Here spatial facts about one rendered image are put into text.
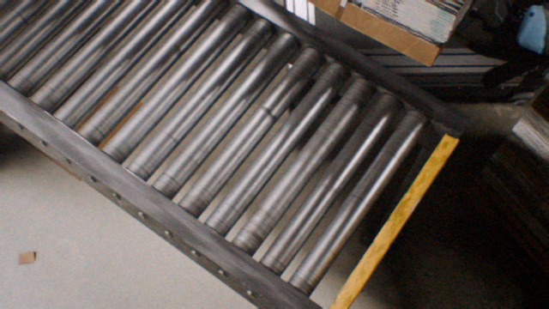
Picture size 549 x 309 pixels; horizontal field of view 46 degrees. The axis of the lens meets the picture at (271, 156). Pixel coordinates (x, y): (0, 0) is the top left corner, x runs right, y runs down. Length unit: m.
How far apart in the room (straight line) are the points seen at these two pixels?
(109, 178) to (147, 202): 0.09
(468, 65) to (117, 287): 1.30
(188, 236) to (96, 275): 0.89
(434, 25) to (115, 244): 1.29
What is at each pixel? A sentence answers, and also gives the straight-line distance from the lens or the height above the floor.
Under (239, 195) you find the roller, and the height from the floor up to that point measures 0.80.
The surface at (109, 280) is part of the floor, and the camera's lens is 2.06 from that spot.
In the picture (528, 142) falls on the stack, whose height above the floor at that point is 0.50.
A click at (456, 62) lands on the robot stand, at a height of 0.23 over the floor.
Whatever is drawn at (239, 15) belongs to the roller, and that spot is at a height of 0.80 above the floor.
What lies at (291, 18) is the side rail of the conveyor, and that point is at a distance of 1.44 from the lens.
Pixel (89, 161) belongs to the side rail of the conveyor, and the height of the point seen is 0.80.
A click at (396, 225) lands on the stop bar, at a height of 0.82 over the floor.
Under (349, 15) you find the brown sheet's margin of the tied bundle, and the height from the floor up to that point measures 1.00.
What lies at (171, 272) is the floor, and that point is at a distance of 2.03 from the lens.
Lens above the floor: 1.95
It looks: 65 degrees down
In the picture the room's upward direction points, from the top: 3 degrees clockwise
